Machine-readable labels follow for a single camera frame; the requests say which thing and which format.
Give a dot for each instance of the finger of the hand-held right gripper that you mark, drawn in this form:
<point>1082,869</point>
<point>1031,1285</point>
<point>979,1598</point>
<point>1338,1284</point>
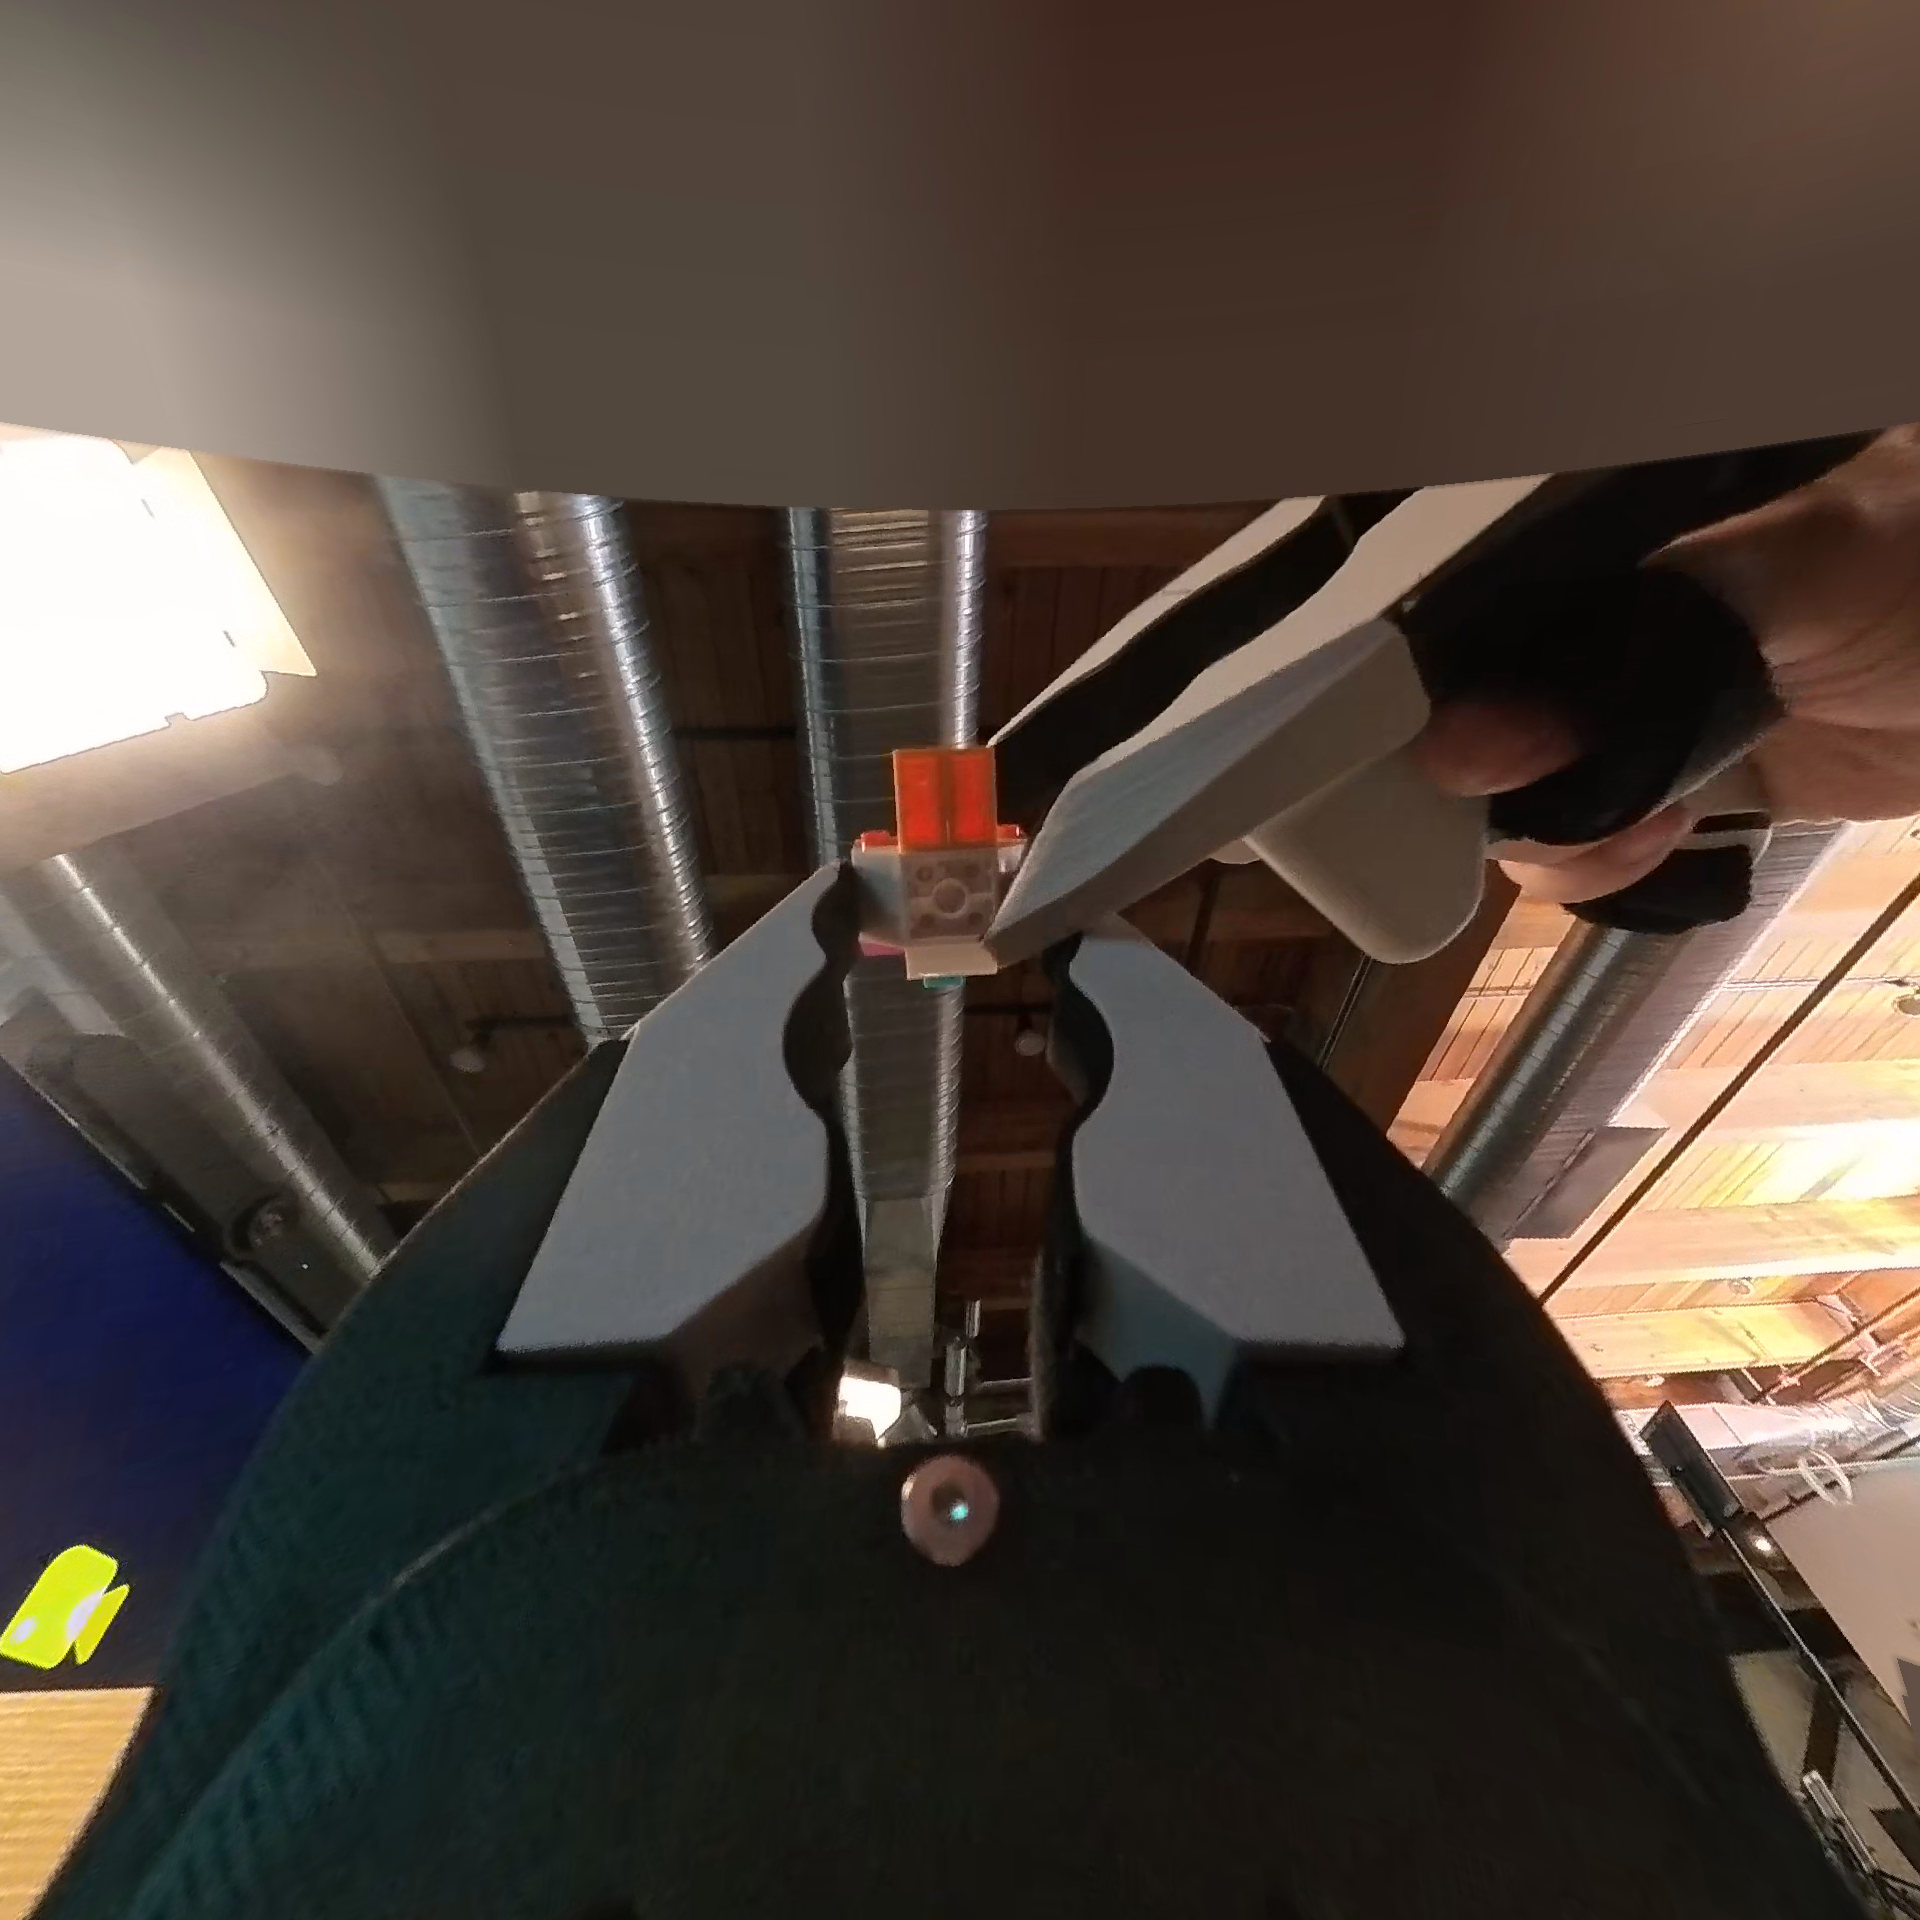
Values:
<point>1200,780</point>
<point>1140,622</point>

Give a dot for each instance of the silver ribbed ventilation duct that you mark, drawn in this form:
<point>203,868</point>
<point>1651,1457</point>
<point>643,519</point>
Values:
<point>180,1049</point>
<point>555,721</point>
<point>900,662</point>
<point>1559,1049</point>

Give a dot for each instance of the bright ceiling light panel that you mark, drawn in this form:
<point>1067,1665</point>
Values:
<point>119,600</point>

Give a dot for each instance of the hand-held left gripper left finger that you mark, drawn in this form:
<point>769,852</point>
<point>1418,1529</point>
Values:
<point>675,1154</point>

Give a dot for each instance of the person's right hand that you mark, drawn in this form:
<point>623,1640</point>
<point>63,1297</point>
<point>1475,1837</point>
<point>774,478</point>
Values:
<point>1846,645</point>

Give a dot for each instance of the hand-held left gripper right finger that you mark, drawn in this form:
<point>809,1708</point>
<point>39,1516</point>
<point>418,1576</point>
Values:
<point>1214,1184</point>

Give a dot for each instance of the blue screen with yellow mark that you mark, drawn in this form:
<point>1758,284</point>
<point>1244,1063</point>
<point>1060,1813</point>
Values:
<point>119,1350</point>

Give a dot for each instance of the small lego build orange top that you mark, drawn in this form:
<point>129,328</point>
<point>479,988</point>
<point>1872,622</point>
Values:
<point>945,886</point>

